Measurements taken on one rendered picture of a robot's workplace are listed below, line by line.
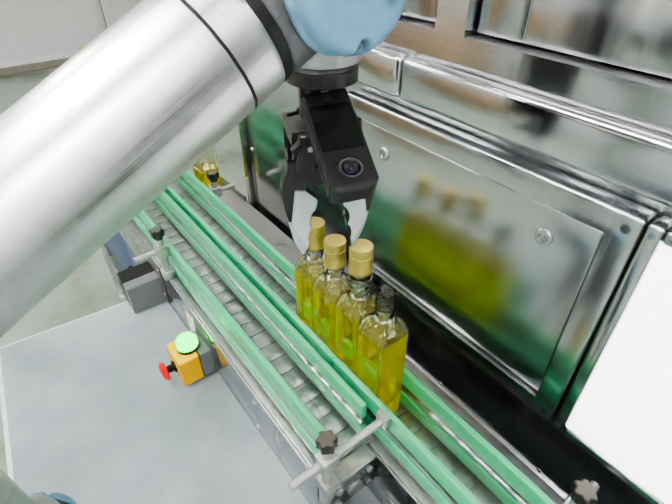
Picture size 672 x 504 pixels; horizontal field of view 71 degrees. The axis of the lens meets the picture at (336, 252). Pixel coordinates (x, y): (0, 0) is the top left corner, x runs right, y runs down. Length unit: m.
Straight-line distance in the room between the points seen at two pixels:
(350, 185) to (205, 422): 0.70
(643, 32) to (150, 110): 0.45
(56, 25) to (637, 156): 6.20
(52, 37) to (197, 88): 6.20
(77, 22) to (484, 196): 6.05
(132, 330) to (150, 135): 1.00
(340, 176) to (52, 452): 0.83
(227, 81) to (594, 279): 0.46
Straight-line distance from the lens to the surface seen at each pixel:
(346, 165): 0.42
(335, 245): 0.69
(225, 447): 0.97
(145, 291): 1.23
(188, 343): 1.01
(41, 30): 6.42
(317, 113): 0.46
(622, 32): 0.57
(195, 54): 0.25
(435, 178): 0.69
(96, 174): 0.25
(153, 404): 1.07
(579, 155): 0.56
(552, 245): 0.61
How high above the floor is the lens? 1.57
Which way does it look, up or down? 37 degrees down
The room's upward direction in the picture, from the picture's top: straight up
